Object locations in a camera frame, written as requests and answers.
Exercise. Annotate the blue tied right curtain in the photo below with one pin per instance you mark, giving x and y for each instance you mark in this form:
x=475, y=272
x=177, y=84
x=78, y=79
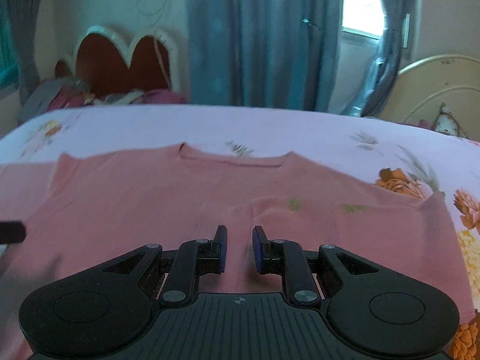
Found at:
x=381, y=75

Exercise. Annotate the patterned pillow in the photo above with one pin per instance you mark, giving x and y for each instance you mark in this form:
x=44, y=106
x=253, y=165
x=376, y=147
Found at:
x=447, y=124

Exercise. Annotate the cream round headboard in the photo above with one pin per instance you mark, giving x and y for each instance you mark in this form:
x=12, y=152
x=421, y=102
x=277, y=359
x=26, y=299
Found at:
x=422, y=87

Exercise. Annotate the floral pink bed sheet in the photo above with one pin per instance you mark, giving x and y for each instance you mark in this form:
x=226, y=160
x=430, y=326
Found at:
x=227, y=131

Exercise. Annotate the pink long-sleeve sweater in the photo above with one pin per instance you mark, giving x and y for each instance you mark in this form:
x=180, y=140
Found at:
x=412, y=217

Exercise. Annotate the pile of clothes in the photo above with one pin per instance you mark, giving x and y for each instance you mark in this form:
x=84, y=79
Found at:
x=41, y=98

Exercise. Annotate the red heart-shaped headboard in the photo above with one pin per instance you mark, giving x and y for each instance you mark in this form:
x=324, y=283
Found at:
x=110, y=64

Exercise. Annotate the grey left curtain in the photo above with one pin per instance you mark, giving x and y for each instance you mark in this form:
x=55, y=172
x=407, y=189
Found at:
x=23, y=15

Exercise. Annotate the blue centre curtain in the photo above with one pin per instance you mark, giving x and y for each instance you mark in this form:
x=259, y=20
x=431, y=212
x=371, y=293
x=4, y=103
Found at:
x=264, y=53

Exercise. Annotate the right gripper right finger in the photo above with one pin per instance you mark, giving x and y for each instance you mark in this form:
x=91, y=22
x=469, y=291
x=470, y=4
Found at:
x=286, y=259

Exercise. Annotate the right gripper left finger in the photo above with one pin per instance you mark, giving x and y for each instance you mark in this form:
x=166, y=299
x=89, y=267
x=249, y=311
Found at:
x=188, y=263

